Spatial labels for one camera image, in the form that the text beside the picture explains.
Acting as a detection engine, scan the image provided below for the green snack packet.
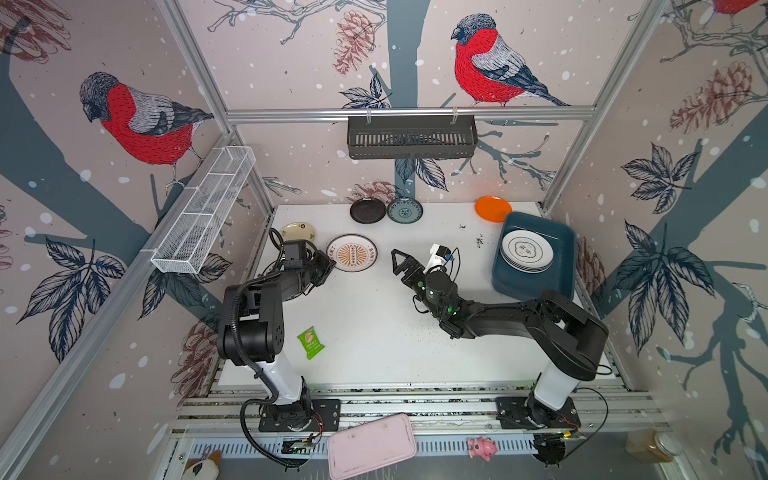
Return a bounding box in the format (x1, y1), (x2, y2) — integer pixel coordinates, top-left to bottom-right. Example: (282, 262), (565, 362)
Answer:
(297, 327), (325, 361)

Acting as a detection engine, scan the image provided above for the cream yellow plate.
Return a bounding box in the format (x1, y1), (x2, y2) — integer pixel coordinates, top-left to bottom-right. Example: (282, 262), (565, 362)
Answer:
(280, 222), (316, 242)

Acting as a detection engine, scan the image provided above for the white wire mesh shelf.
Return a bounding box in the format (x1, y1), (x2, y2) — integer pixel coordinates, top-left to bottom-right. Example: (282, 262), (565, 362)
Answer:
(152, 146), (255, 274)

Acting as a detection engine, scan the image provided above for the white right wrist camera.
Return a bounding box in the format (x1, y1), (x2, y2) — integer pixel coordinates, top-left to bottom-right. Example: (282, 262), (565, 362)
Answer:
(425, 244), (452, 271)

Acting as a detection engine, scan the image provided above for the orange plastic plate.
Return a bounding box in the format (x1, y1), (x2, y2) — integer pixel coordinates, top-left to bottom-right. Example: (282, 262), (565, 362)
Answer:
(474, 196), (513, 223)

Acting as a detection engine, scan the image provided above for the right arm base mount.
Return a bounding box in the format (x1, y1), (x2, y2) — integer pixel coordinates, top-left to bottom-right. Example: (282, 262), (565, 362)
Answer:
(495, 395), (581, 430)

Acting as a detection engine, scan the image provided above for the white plate cloud emblem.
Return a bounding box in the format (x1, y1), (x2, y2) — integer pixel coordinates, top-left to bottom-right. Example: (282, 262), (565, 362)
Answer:
(500, 230), (554, 274)

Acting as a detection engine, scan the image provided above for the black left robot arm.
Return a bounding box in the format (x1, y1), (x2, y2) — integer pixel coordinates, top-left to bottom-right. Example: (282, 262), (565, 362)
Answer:
(217, 240), (335, 430)

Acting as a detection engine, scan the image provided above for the black hanging wire basket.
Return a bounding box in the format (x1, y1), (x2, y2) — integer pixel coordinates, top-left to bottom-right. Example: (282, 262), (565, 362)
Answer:
(347, 115), (478, 160)

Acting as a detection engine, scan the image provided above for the black round plate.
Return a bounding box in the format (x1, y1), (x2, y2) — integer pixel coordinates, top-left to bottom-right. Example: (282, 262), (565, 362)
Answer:
(349, 198), (387, 225)

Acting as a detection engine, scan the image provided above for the pink pig toy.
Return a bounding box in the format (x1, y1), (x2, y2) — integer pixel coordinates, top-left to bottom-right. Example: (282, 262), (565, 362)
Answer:
(467, 437), (498, 462)

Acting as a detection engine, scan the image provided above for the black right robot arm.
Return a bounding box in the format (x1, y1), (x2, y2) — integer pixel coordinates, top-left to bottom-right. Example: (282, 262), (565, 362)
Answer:
(391, 246), (608, 429)

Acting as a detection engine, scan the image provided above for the pink rectangular tray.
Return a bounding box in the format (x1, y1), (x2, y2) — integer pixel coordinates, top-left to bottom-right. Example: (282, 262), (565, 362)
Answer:
(327, 414), (417, 479)

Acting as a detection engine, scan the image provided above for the small green patterned plate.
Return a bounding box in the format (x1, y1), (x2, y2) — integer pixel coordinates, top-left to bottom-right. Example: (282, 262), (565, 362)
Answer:
(387, 197), (423, 224)

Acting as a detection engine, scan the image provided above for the teal plastic bin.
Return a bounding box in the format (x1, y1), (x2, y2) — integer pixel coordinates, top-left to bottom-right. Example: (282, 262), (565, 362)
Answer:
(491, 212), (576, 300)

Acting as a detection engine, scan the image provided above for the white orange plush toy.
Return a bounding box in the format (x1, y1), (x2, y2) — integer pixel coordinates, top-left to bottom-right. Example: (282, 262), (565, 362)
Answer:
(181, 450), (222, 480)

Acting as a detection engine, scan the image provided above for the amber jar with lid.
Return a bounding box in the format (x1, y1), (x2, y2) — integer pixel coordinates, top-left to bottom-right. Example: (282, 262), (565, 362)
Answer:
(625, 429), (683, 464)

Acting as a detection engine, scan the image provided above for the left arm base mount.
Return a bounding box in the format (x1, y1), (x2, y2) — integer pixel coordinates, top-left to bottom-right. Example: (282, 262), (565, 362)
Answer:
(258, 399), (341, 433)

